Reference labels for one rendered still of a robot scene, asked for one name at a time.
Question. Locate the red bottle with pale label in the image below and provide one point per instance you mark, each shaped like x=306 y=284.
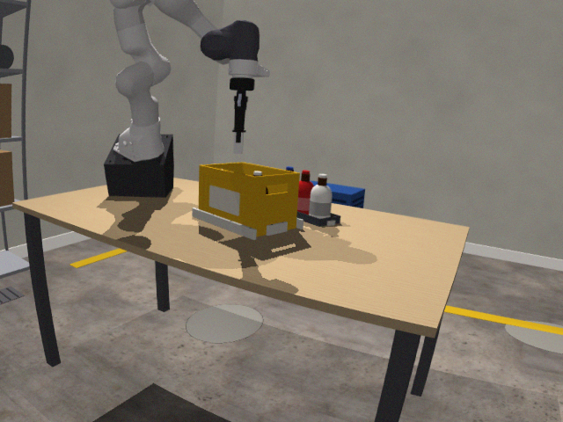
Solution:
x=304 y=193

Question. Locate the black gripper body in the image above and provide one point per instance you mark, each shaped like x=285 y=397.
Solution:
x=242 y=85

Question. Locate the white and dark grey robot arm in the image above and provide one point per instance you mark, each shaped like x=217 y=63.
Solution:
x=239 y=41

